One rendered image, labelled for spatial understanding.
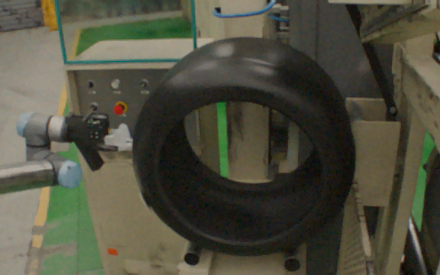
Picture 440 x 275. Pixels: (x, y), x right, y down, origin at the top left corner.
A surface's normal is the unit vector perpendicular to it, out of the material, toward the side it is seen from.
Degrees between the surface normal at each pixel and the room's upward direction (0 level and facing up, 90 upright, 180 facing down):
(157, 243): 88
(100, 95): 90
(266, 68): 44
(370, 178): 90
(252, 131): 90
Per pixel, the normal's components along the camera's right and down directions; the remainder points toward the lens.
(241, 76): -0.11, -0.37
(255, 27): -0.15, 0.43
